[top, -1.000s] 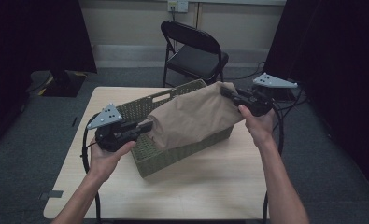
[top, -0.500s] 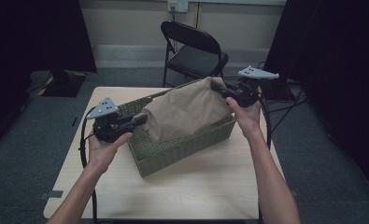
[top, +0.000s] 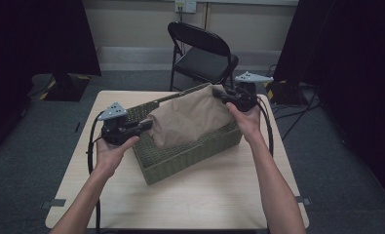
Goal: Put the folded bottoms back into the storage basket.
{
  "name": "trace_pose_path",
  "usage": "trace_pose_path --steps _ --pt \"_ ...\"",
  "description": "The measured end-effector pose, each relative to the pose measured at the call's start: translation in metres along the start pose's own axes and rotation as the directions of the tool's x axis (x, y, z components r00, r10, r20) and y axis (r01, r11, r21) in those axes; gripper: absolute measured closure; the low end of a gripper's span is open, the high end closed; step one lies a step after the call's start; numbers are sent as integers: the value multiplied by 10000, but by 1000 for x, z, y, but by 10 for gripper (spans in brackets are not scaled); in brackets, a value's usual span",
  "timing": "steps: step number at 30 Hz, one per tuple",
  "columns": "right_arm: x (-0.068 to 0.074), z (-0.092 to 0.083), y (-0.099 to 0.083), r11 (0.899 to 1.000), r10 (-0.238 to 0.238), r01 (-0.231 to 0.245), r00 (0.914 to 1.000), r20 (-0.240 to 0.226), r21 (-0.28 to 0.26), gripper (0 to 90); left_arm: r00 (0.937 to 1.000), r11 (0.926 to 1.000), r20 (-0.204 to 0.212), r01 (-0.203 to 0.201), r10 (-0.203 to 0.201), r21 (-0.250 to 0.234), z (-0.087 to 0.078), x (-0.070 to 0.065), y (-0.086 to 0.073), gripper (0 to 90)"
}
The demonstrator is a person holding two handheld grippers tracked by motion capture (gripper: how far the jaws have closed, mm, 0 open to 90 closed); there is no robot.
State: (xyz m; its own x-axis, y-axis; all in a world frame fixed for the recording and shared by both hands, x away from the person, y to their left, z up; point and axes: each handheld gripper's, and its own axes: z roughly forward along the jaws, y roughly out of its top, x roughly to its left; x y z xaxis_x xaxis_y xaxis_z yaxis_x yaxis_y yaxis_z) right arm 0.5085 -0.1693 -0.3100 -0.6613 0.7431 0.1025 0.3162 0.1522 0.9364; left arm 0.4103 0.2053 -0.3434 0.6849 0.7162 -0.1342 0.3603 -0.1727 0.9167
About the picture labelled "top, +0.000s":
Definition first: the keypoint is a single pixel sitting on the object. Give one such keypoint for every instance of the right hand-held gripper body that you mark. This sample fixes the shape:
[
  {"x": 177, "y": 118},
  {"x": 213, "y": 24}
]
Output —
[{"x": 247, "y": 97}]

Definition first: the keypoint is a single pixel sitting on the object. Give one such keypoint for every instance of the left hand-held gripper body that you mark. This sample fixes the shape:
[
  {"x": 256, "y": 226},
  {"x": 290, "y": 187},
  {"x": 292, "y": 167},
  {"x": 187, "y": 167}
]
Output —
[{"x": 115, "y": 133}]

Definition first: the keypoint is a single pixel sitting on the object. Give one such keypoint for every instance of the beige shorts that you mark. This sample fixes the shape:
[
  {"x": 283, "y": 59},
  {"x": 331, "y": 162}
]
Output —
[{"x": 190, "y": 118}]

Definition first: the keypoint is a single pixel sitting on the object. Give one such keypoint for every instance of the green woven basket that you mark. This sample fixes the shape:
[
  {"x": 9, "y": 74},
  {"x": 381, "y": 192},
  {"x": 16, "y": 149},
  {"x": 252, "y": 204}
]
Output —
[{"x": 180, "y": 159}]

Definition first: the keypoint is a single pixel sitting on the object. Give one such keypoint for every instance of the person's left hand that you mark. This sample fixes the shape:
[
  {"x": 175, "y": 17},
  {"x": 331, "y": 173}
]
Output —
[{"x": 112, "y": 157}]

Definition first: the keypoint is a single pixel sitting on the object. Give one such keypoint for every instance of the person's right hand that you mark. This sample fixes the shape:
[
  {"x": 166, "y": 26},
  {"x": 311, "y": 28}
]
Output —
[{"x": 250, "y": 125}]

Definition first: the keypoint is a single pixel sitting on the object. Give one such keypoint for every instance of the black folding chair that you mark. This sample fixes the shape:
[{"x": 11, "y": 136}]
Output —
[{"x": 203, "y": 63}]

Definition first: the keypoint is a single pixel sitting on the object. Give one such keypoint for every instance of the striped stand base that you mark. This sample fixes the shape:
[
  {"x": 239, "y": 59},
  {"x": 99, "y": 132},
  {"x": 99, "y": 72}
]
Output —
[
  {"x": 284, "y": 92},
  {"x": 63, "y": 89}
]

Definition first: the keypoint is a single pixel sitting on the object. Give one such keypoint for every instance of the dark tape strip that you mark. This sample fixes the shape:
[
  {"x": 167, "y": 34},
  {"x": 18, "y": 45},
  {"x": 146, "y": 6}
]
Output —
[
  {"x": 303, "y": 201},
  {"x": 53, "y": 203}
]

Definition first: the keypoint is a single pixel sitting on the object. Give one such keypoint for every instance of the black curtain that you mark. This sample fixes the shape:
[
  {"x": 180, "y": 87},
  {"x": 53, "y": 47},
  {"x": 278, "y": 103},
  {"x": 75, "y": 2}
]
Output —
[
  {"x": 34, "y": 39},
  {"x": 352, "y": 65}
]

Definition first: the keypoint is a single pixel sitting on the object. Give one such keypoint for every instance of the wall power outlet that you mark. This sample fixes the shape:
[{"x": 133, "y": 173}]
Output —
[{"x": 185, "y": 5}]

